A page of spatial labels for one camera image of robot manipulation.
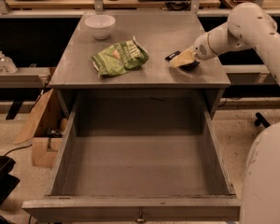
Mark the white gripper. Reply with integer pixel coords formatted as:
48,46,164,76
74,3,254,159
170,33,216,67

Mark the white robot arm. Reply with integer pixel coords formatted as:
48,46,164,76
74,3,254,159
170,2,280,224

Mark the open grey top drawer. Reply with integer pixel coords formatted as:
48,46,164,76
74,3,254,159
22,90,240,223

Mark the brown cardboard box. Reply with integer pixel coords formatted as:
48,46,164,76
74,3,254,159
14,90,67,168

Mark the clear sanitizer bottle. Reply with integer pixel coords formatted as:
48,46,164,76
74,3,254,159
0,51,18,74

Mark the green chip bag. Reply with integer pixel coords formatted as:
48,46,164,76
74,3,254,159
91,38,149,77

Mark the black bin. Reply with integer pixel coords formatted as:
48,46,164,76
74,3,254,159
0,156,20,205

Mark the white ceramic bowl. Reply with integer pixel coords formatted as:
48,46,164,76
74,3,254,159
85,14,116,40

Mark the black floor cable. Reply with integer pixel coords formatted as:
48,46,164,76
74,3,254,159
3,143,34,157

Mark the brass drawer knob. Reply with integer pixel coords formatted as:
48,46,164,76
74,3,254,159
135,212,147,224

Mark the dark blue rxbar wrapper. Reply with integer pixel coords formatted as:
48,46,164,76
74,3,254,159
165,50,199,72

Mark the grey wooden cabinet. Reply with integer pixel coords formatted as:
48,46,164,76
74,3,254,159
49,9,231,119

